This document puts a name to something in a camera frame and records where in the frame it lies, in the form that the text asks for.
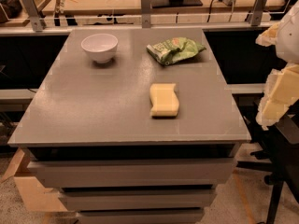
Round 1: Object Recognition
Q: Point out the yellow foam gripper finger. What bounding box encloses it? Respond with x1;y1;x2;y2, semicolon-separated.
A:
255;22;279;47
256;63;299;130

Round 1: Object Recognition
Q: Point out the yellow sponge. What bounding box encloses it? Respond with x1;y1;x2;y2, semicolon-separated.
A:
149;83;179;117

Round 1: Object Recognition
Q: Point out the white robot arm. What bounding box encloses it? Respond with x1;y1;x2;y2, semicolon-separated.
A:
256;1;299;129

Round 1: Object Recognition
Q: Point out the white bowl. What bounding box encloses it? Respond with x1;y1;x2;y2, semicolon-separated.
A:
81;34;118;63

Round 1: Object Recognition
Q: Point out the black office chair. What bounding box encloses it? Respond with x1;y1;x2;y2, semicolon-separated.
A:
237;101;299;224

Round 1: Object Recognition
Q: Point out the green chip bag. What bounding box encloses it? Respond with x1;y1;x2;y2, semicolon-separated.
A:
147;37;206;66

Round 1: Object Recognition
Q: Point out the grey drawer cabinet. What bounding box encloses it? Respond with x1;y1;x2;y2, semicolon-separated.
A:
9;28;249;224

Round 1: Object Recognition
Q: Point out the wooden board on floor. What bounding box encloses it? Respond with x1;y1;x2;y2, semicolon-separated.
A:
1;148;66;212

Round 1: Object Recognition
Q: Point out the right metal bracket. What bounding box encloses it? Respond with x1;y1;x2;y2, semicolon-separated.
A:
248;0;267;26

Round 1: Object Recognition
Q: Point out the metal bracket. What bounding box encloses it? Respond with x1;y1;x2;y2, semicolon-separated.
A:
248;0;267;26
141;0;151;28
22;0;44;32

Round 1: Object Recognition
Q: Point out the middle metal bracket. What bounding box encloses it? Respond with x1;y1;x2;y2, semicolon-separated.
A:
141;0;151;28

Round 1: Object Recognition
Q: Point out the left metal bracket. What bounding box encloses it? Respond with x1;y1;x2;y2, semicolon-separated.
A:
22;0;44;32

